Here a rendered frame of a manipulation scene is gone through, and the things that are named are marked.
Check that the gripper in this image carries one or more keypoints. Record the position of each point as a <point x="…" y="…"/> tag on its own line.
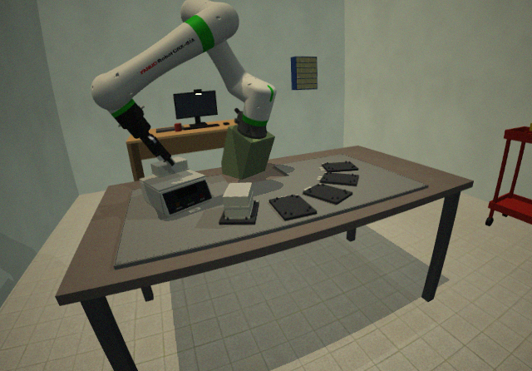
<point x="141" y="128"/>

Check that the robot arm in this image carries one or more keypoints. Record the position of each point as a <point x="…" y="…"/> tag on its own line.
<point x="200" y="32"/>

